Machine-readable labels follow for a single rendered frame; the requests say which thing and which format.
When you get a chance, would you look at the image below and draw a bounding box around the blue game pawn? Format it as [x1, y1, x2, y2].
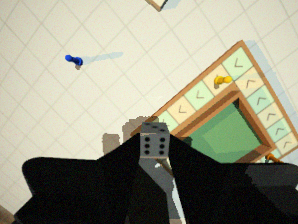
[65, 55, 83, 65]

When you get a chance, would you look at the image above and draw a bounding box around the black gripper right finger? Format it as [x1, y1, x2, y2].
[168, 134, 298, 224]

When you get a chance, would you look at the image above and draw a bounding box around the beige rectangular block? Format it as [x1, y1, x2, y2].
[148, 0, 167, 11]

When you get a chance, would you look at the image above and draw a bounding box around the brown game pawn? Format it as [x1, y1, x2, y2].
[265, 153, 283, 162]

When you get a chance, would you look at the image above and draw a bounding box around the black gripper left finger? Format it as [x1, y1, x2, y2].
[21, 133, 140, 224]

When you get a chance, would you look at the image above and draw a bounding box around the yellow game pawn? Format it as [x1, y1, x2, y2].
[214, 76, 232, 85]

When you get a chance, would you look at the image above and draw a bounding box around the grey die with black pips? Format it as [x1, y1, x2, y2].
[140, 122, 170, 159]

